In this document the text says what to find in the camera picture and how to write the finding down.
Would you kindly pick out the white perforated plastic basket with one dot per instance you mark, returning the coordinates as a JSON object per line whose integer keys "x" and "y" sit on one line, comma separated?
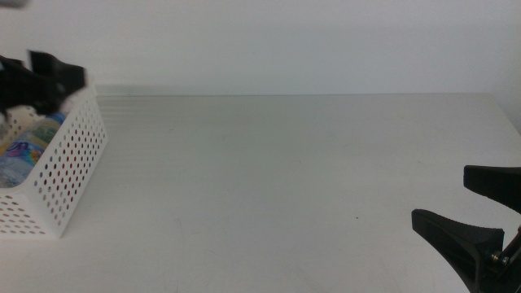
{"x": 55, "y": 230}

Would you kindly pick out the clear water bottle blue cap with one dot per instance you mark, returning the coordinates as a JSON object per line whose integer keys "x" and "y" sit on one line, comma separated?
{"x": 20, "y": 163}

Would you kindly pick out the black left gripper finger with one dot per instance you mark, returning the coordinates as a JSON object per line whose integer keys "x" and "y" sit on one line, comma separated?
{"x": 12, "y": 69}
{"x": 65, "y": 77}

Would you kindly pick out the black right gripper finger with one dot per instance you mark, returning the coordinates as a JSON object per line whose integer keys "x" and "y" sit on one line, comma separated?
{"x": 460, "y": 240}
{"x": 500, "y": 183}

